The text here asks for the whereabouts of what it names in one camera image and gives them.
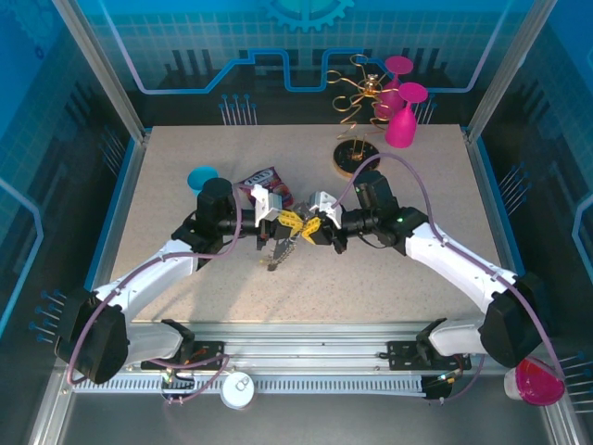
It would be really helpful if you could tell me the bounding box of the metal keyring with chain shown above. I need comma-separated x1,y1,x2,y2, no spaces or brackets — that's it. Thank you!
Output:
259,201,319,274

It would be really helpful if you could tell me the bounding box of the blue plastic goblet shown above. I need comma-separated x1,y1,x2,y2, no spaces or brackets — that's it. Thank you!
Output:
186,165,220,197

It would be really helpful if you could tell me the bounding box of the purple candy bag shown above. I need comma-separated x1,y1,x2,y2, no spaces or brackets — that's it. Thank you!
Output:
233,167,296,210

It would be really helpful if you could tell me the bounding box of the pink plastic wine glass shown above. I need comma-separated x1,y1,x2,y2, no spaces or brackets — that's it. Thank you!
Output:
372,56,413,120
385,82,429,149

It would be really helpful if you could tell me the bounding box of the white tin can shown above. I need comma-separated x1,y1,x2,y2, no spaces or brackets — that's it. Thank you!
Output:
221,372,256,410

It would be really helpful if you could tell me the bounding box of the white cup with pink lid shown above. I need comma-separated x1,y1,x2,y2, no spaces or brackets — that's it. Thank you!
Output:
503,356,566,408

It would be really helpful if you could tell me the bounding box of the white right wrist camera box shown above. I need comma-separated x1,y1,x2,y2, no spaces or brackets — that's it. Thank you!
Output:
309,189,345,228

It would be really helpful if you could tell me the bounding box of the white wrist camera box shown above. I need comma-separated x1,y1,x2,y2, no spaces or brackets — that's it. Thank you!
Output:
251,184,284,224
309,189,345,228

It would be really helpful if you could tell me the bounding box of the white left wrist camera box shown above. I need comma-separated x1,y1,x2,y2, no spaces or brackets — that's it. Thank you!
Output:
251,184,284,224

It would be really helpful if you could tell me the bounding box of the gold wire glass rack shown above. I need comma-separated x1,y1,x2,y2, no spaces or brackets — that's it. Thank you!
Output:
326,54,395,179

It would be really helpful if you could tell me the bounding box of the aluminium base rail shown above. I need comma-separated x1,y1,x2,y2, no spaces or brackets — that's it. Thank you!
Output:
138,322,511,373

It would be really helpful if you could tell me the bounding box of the white slotted cable duct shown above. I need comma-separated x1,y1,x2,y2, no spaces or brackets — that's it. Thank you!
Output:
73,374,428,396

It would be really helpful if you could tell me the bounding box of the aluminium frame post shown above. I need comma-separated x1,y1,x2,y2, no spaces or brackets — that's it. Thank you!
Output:
50,0,152,145
464,0,560,145

